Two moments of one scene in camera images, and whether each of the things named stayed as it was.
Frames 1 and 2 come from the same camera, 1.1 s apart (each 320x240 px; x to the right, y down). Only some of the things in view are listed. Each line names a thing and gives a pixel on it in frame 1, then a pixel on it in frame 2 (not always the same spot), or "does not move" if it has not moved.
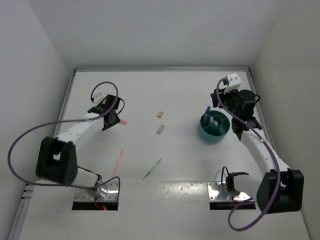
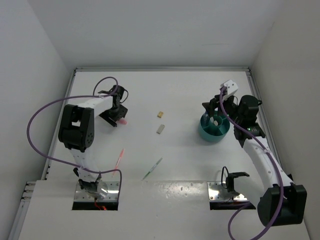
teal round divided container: (214, 126) does not move
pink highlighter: (123, 122) does not move
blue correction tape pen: (206, 117) does not move
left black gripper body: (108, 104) -> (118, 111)
